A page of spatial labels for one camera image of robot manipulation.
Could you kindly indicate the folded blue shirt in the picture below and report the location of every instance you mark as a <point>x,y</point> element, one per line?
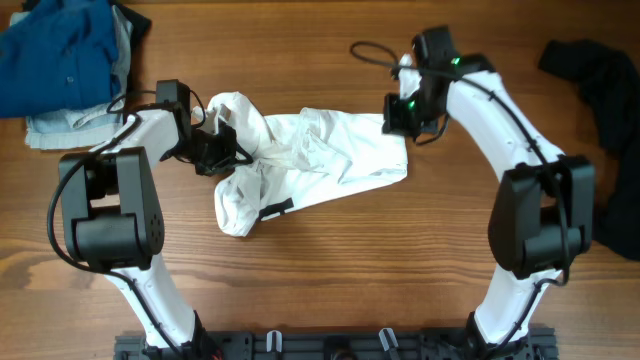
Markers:
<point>60,56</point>

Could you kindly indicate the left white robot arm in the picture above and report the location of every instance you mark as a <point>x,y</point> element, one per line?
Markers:
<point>105,218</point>

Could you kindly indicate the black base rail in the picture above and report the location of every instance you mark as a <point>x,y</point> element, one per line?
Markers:
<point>435,343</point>

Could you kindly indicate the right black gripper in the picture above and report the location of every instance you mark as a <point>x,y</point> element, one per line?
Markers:
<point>394,123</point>

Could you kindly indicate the black garment at right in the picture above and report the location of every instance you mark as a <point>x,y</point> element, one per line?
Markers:
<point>608,82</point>

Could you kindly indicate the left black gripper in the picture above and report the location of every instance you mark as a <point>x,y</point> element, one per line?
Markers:
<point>224,158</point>

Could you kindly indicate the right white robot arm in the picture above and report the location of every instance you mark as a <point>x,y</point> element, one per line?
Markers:
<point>541,217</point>

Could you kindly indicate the white t-shirt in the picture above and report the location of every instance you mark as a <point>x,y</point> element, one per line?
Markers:
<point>300,160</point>

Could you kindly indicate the folded light blue garment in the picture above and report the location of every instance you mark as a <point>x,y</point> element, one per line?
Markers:
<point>67,129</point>

